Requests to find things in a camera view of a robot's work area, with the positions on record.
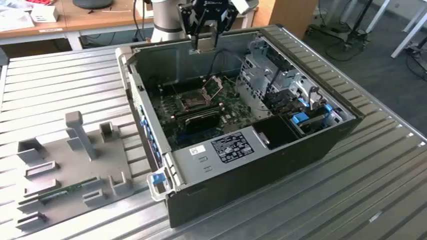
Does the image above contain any installed RAM stick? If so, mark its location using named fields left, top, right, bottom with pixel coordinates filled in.
left=173, top=106, right=222, bottom=120

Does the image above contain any silver disk bay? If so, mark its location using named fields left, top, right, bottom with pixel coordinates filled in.
left=293, top=109, right=345, bottom=137

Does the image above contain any white cardboard box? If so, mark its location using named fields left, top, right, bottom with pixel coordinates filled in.
left=30, top=5, right=61, bottom=24

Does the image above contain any black rolling stand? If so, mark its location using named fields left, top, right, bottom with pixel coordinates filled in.
left=306, top=0, right=376, bottom=52

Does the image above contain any white plastic bag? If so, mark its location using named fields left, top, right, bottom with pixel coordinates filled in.
left=0, top=6, right=37, bottom=33

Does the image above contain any blue case latch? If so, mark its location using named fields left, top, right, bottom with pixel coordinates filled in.
left=150, top=173, right=167, bottom=187

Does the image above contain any wooden cabinet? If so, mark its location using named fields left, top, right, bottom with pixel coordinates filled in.
left=253, top=0, right=321, bottom=41

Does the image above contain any white tape strip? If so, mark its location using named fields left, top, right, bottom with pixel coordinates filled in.
left=369, top=210, right=385, bottom=224

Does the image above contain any white table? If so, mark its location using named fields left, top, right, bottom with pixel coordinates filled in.
left=390, top=0, right=427, bottom=60

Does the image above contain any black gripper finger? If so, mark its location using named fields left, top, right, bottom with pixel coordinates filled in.
left=178, top=3, right=207, bottom=51
left=211, top=10, right=241, bottom=49

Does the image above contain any black round object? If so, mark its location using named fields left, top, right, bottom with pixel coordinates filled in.
left=73, top=0, right=114, bottom=10

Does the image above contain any green RAM stick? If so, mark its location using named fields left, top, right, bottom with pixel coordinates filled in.
left=37, top=177, right=98, bottom=202

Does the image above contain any blue disk carrier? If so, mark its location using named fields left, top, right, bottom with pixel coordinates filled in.
left=289, top=112, right=314, bottom=126

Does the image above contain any CPU socket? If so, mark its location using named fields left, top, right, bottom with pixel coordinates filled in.
left=175, top=88, right=215, bottom=111

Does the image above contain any grey parts rack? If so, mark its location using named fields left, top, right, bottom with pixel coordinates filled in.
left=15, top=110, right=137, bottom=232

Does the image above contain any black cable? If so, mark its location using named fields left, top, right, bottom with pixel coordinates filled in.
left=211, top=49, right=245, bottom=77

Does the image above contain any black disk wire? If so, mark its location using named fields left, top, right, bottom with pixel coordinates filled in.
left=308, top=86, right=328, bottom=111

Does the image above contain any metal drive cage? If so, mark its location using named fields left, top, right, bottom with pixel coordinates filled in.
left=237, top=36, right=316, bottom=118

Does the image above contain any white table leg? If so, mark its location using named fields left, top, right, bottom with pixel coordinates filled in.
left=365, top=0, right=392, bottom=35

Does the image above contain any wooden desk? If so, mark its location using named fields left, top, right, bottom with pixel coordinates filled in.
left=0, top=0, right=261, bottom=52

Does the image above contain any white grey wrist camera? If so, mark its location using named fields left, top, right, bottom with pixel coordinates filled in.
left=230, top=0, right=250, bottom=15

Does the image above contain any silver CPU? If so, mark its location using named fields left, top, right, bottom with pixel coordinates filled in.
left=189, top=47, right=215, bottom=55

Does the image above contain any black open PC case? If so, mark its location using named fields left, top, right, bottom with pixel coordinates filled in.
left=115, top=24, right=365, bottom=229

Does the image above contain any green motherboard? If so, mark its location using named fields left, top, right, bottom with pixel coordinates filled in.
left=146, top=74, right=262, bottom=148

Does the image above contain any grey power supply unit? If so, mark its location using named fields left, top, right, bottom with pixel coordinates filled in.
left=166, top=124, right=270, bottom=187

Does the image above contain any metal socket cover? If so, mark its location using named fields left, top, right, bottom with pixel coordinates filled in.
left=201, top=75, right=225, bottom=101

